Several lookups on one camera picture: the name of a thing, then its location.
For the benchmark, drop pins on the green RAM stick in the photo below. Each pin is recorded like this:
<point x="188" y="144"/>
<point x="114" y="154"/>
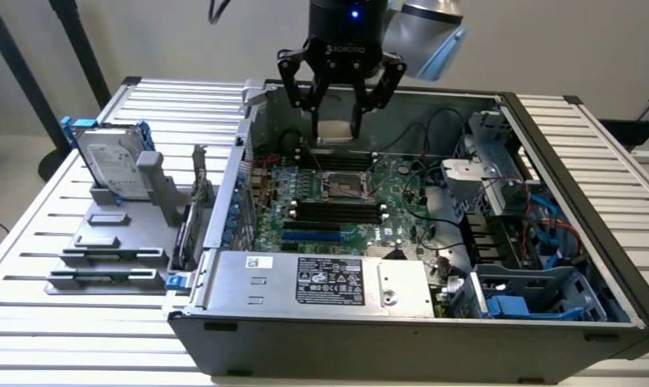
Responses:
<point x="104" y="276"/>

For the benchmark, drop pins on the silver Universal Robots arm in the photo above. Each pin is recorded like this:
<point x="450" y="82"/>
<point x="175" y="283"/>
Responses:
<point x="424" y="32"/>

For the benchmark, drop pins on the grey parts rack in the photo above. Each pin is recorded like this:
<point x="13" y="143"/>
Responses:
<point x="114" y="238"/>

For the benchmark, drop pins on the metal disk bay cage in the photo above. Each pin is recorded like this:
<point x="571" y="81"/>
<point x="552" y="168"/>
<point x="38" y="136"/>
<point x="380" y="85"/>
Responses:
<point x="491" y="161"/>

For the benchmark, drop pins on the silver power supply unit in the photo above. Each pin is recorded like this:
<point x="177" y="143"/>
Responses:
<point x="313" y="282"/>

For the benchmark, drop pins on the black expansion slot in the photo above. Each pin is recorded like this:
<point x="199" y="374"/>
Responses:
<point x="312" y="225"/>

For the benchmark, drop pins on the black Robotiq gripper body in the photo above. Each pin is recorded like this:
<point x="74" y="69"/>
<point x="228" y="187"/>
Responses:
<point x="345" y="28"/>

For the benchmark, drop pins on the graphics card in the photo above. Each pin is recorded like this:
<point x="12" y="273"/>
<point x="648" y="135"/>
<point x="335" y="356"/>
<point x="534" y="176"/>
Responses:
<point x="196" y="209"/>

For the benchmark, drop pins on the green motherboard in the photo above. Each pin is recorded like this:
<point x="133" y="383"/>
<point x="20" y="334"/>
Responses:
<point x="324" y="213"/>

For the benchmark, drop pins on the black stand pole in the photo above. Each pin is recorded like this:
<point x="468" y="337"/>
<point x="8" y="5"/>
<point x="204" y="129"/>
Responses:
<point x="24" y="72"/>
<point x="85" y="48"/>

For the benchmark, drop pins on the CPU socket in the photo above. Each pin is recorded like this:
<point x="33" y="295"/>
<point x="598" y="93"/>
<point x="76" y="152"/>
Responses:
<point x="344" y="184"/>

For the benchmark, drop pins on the square silver CPU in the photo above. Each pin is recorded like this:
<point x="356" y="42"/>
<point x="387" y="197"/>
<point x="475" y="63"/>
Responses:
<point x="336" y="132"/>

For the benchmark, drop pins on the socket locking lever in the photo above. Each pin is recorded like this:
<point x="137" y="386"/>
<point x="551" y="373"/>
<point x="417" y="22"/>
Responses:
<point x="321" y="167"/>

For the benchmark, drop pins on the blue card latch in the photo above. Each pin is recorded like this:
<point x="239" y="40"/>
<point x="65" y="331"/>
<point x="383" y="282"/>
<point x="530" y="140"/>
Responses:
<point x="177" y="281"/>

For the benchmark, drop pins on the blue expansion slot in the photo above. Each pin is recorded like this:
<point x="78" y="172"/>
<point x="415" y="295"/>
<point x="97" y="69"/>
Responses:
<point x="311" y="236"/>

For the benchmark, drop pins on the blue disk carrier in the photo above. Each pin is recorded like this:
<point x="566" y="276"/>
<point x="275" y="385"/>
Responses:
<point x="535" y="294"/>

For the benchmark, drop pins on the open black PC case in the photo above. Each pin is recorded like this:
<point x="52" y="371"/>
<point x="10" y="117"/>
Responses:
<point x="411" y="338"/>

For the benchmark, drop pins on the hard disk in blue carrier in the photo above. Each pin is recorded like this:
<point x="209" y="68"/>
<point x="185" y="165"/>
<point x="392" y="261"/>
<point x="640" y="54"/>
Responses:
<point x="112" y="165"/>

